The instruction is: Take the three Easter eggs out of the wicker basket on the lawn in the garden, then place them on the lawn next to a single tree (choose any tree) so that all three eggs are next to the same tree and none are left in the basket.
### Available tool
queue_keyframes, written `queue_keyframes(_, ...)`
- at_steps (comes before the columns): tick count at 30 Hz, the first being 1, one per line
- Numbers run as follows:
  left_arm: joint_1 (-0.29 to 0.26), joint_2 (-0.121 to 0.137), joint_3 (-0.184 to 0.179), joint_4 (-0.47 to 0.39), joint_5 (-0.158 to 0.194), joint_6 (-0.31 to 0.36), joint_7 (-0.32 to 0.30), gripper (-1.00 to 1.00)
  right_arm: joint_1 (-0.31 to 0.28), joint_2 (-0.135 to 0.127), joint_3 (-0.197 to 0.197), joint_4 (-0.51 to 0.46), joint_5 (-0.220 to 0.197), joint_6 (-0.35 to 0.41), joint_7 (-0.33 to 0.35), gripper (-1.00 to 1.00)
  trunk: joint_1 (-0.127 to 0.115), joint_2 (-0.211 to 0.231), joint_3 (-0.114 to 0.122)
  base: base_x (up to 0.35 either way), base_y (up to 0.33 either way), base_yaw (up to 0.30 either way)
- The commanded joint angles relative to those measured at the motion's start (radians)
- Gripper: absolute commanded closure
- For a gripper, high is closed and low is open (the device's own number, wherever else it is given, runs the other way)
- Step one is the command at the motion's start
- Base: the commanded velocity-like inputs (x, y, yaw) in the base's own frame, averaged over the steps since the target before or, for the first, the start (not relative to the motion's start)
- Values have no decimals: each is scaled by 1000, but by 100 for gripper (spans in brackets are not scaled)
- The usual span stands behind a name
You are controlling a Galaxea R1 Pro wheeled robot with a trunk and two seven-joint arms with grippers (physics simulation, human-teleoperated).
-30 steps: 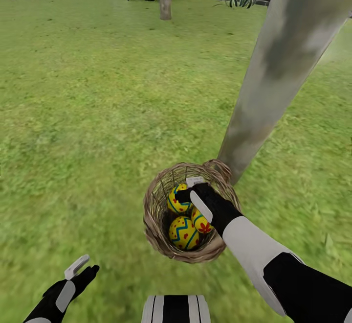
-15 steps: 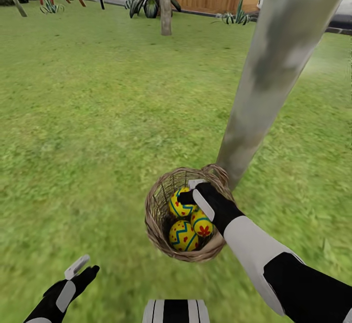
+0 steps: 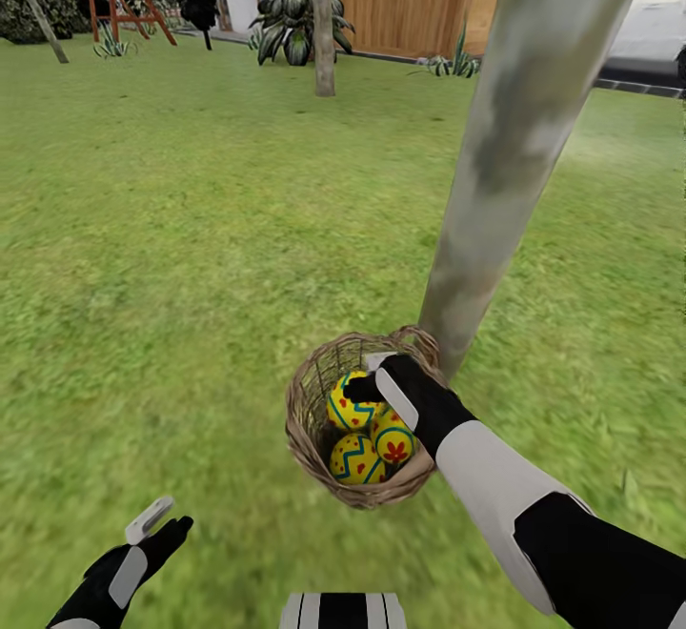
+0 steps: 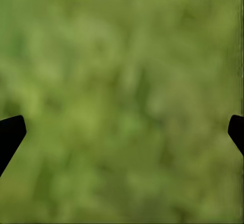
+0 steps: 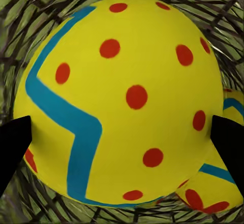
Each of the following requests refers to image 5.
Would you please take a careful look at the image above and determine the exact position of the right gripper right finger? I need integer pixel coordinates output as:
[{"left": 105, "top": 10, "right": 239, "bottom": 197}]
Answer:
[{"left": 210, "top": 115, "right": 244, "bottom": 198}]

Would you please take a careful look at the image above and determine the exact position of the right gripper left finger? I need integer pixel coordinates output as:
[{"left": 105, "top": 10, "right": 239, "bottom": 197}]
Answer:
[{"left": 0, "top": 116, "right": 32, "bottom": 198}]

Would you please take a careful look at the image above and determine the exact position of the wicker basket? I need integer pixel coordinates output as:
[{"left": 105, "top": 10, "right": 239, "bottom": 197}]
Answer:
[{"left": 0, "top": 0, "right": 244, "bottom": 224}]

